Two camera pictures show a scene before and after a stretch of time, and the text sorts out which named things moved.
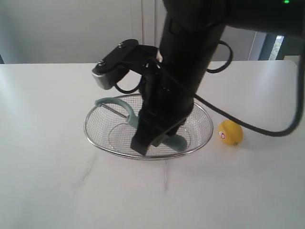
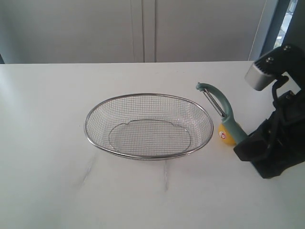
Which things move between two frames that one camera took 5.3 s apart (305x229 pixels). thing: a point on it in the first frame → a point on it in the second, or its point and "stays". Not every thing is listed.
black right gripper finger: (147, 131) → (255, 146)
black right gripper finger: (162, 139) → (280, 159)
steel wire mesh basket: (110, 129) stays
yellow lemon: (231, 132) stays
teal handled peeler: (173, 141) → (222, 106)
